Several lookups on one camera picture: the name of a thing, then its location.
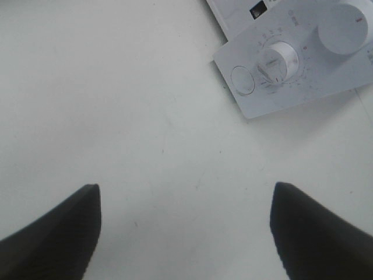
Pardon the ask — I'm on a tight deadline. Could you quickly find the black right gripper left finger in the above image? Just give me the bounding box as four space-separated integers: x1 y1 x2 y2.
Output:
1 184 101 279

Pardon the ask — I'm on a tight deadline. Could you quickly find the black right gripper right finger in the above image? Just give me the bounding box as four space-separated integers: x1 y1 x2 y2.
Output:
270 182 372 279

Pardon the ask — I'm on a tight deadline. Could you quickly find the round white door button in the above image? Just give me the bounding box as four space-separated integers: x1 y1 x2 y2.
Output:
231 66 255 95

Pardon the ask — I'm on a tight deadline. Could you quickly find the white timer knob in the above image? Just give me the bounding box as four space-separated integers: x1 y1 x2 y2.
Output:
256 41 300 85

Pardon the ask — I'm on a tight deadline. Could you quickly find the white microwave oven body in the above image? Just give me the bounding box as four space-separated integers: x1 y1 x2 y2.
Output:
208 1 372 119

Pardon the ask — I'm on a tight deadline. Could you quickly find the upper white power knob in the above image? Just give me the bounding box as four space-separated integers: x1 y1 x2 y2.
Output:
318 1 372 55

